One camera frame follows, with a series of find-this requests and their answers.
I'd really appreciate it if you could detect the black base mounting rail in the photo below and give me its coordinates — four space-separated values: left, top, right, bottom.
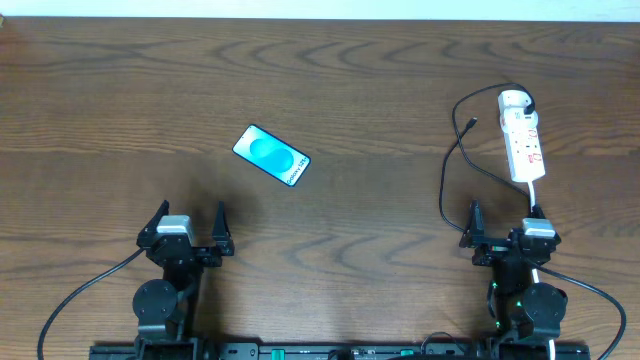
89 340 591 360

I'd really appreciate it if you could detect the black right camera cable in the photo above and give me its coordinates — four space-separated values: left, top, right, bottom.
519 254 628 360

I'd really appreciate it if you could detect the black left camera cable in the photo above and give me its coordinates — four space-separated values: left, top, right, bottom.
36 247 147 360

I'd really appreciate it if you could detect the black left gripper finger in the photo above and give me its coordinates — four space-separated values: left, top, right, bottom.
136 200 169 248
211 201 235 256

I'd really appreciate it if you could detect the white charger plug adapter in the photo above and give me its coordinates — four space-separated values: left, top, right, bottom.
498 90 535 120

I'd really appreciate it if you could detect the blue Galaxy smartphone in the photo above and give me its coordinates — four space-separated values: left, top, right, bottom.
232 124 311 187

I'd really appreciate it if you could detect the black camera cable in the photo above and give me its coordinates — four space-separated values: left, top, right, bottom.
519 254 628 360
36 247 147 360

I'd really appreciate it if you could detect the white power strip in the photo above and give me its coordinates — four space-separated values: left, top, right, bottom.
500 107 546 183

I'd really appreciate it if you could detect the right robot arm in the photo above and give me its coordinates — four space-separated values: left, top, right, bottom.
459 201 568 359

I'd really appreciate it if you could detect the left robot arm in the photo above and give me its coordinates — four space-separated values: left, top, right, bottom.
132 201 235 359

